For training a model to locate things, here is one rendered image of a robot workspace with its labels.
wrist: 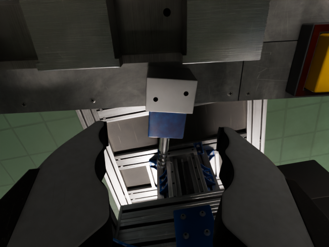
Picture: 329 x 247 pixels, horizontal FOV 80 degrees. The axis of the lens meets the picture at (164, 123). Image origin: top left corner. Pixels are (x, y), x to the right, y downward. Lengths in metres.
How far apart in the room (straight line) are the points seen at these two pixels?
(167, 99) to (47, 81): 0.15
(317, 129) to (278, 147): 0.25
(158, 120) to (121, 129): 0.75
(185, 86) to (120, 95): 0.10
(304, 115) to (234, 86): 1.20
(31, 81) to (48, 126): 1.06
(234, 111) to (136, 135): 0.48
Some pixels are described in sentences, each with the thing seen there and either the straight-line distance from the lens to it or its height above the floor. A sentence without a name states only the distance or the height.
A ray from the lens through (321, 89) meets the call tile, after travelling 0.28.
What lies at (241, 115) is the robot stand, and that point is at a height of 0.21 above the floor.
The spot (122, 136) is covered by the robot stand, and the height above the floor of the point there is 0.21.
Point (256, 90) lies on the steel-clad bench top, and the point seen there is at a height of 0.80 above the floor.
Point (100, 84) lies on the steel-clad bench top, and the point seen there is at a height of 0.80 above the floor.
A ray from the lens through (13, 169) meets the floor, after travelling 1.65.
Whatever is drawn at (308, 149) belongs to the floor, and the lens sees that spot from 1.63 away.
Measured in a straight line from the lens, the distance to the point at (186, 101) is 0.20.
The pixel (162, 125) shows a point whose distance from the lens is 0.23.
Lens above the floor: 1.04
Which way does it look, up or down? 62 degrees down
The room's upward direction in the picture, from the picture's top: 175 degrees clockwise
